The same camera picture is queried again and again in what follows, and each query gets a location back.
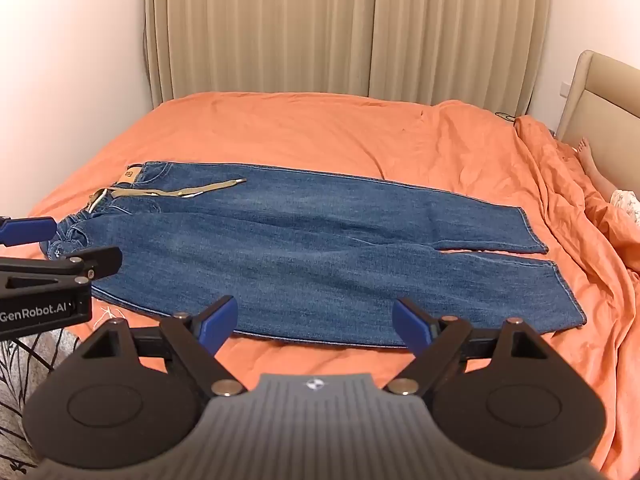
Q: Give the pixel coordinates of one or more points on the orange bed sheet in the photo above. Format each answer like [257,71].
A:
[320,130]

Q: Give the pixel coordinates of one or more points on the beige upholstered headboard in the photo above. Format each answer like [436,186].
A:
[605,95]

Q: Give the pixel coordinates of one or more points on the crumpled orange duvet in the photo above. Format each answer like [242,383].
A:
[590,240]

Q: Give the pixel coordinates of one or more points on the grey patterned cloth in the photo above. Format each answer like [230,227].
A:
[25,385]

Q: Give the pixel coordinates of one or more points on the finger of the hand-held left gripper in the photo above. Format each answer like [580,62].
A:
[25,230]
[95,260]

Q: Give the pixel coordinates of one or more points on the white wall socket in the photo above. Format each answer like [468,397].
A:
[565,88]

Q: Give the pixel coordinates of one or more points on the beige fabric belt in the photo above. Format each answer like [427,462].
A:
[200,189]

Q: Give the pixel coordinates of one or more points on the beige curtain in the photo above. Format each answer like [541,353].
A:
[260,25]
[460,25]

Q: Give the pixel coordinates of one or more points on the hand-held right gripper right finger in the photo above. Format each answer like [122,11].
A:
[410,324]

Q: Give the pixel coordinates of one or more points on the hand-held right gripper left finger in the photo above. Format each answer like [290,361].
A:
[219,319]

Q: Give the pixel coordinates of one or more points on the blue denim pants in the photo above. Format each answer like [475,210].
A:
[310,245]

